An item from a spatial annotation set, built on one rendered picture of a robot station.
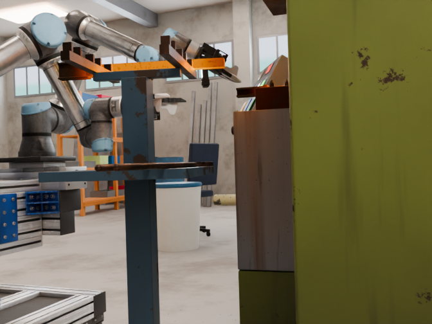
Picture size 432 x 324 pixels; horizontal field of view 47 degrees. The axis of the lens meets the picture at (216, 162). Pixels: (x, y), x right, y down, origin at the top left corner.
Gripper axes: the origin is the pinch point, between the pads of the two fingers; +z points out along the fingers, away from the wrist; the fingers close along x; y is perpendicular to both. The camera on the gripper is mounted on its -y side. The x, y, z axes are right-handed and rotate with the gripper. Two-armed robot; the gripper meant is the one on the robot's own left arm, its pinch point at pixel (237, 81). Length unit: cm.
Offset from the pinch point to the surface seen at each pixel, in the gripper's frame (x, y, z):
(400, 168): -106, -23, 30
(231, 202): -5.2, -44.6, 20.2
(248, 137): -66, -27, 5
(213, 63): -78, -17, -14
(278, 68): -7.1, 11.5, 11.4
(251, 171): -66, -35, 10
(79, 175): -102, -55, -27
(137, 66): -73, -26, -30
